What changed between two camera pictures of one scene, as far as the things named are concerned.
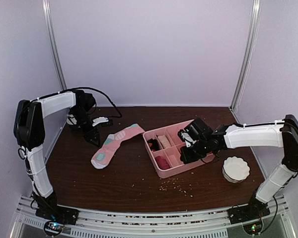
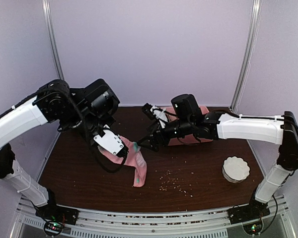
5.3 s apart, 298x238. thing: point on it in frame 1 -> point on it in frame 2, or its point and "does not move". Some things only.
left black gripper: x=88 y=136 -> x=109 y=117
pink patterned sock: x=111 y=144 -> x=133 y=157
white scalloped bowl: x=235 y=169 does not move
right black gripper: x=185 y=157 -> x=157 y=131
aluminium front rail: x=158 y=223 does not move
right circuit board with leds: x=254 y=228 does not move
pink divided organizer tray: x=164 y=146 -> x=174 y=141
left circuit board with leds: x=53 y=228 does not move
